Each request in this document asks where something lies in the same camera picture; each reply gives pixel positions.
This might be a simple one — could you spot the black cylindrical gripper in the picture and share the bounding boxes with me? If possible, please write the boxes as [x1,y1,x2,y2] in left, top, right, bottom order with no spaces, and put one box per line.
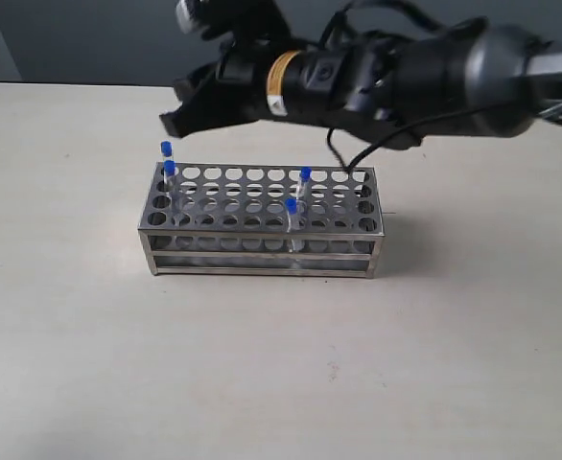
[159,47,358,139]

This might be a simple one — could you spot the blue-capped tube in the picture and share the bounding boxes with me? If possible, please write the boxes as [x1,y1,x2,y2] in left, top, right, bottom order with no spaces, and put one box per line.
[285,197,304,253]
[295,167,312,199]
[160,141,176,192]
[163,159,183,226]

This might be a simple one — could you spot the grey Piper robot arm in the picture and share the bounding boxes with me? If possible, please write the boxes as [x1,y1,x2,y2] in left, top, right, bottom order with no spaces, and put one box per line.
[160,24,562,150]

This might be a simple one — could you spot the stainless steel test tube rack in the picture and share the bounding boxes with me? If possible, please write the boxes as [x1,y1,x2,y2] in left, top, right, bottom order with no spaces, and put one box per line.
[138,163,385,278]

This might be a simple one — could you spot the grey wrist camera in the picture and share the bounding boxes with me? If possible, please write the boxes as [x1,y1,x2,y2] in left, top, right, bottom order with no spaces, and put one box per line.
[175,0,290,40]

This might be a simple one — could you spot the black camera cable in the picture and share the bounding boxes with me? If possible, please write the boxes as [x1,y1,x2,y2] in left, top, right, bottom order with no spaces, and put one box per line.
[316,0,562,174]

